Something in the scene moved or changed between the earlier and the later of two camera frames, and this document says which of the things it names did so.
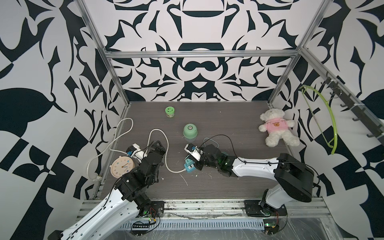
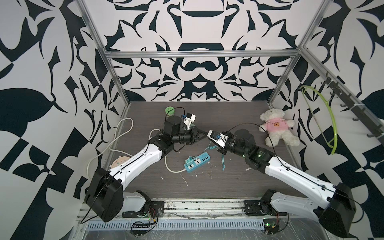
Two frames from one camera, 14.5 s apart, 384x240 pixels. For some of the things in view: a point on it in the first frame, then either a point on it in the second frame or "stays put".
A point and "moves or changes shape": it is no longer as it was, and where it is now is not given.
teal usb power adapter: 189,162 stays put
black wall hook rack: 375,127 stays put
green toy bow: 329,143 stays put
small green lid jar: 169,111 stays put
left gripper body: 160,152 → 188,137
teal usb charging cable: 203,140 moves or changes shape
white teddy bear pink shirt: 275,125 stays put
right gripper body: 204,161 → 231,146
